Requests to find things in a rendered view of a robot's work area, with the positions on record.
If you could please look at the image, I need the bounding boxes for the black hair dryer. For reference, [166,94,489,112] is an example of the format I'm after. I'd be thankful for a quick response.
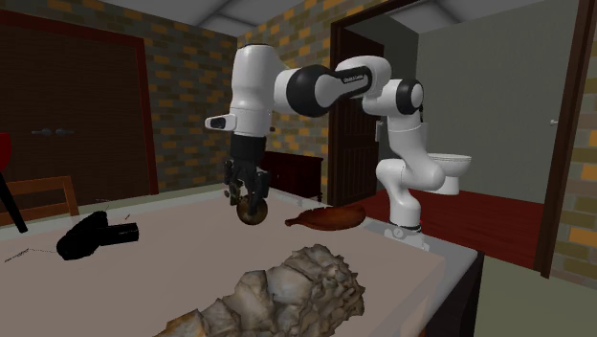
[55,210,141,262]

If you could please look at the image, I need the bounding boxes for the dark brown double door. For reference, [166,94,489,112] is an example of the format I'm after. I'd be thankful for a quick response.
[0,10,160,212]

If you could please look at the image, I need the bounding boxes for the dark brown open door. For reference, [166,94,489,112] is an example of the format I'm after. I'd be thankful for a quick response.
[327,27,387,208]

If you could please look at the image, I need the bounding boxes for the dark red cabinet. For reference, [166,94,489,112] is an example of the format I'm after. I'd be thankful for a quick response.
[258,149,325,203]

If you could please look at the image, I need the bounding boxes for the brown wooden serving board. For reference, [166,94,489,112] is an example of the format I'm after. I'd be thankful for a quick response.
[284,204,367,233]

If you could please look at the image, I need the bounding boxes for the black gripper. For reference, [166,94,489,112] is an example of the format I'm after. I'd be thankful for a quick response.
[223,133,271,216]

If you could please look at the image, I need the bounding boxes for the wooden chair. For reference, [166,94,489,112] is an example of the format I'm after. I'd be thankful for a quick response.
[0,175,81,229]

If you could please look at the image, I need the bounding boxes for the white toilet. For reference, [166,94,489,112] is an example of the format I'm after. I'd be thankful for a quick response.
[423,122,473,196]

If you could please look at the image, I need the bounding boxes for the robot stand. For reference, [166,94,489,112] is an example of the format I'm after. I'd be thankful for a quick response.
[363,218,486,337]

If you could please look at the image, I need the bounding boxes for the brown round bowl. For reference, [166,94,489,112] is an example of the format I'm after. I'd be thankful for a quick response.
[235,197,270,227]

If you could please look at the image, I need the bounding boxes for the red chair with black leg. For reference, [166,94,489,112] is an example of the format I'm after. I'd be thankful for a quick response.
[0,132,30,235]

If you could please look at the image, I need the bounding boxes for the grey white rock figure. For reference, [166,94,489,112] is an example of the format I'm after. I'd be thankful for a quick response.
[153,243,366,337]

